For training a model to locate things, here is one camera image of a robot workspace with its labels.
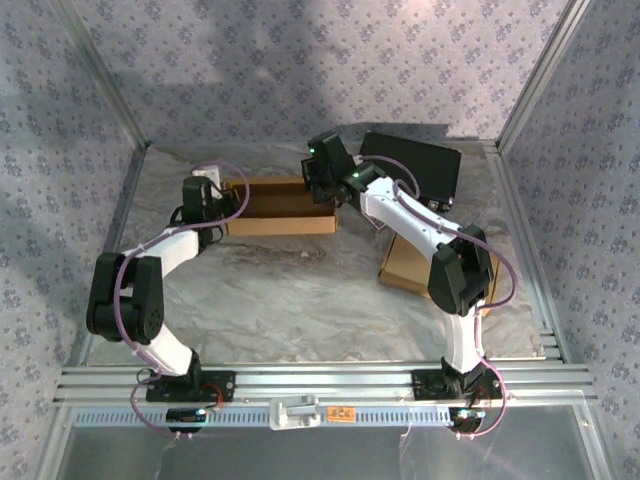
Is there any controller circuit board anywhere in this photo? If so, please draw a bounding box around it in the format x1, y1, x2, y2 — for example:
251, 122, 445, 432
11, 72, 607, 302
166, 407, 209, 434
448, 407, 487, 435

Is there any white plastic clamp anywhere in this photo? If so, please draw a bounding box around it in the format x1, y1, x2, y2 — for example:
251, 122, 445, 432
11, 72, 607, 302
268, 394, 321, 431

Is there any left controller circuit board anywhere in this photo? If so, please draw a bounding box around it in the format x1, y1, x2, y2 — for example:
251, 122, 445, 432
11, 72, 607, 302
166, 407, 209, 434

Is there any right controller circuit board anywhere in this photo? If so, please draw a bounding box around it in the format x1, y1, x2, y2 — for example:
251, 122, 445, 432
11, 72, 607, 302
448, 407, 487, 435

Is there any aluminium frame post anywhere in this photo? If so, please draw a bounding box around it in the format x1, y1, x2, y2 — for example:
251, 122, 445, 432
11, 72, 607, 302
49, 0, 151, 151
494, 0, 594, 151

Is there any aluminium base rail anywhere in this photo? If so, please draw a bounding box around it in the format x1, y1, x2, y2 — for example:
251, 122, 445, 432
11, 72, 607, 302
52, 363, 599, 404

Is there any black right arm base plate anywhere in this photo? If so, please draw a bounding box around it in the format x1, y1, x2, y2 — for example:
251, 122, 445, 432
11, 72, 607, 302
412, 369, 504, 401

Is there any grey slotted cable duct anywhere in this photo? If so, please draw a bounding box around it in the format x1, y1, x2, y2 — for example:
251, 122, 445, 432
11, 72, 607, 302
72, 405, 489, 426

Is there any brown cardboard mailer box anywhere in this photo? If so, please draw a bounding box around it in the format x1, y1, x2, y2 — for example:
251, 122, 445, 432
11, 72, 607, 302
377, 232, 501, 317
222, 175, 339, 237

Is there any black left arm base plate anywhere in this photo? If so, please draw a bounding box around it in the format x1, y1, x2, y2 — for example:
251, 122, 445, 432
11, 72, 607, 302
144, 370, 237, 404

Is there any grey metal panel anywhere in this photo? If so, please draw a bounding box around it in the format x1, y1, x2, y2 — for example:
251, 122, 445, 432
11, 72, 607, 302
59, 422, 601, 480

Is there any aluminium side rail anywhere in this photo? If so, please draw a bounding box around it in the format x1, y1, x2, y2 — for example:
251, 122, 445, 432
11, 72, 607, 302
482, 142, 571, 364
64, 142, 151, 369

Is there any marble pattern table cover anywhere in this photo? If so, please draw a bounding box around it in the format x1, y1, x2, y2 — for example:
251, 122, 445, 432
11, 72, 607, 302
89, 142, 546, 364

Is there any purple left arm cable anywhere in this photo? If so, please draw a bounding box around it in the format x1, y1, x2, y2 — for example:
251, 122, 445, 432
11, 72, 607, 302
115, 160, 251, 441

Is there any black hard case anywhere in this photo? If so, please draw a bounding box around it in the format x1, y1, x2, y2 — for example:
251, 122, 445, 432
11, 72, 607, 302
359, 131, 462, 214

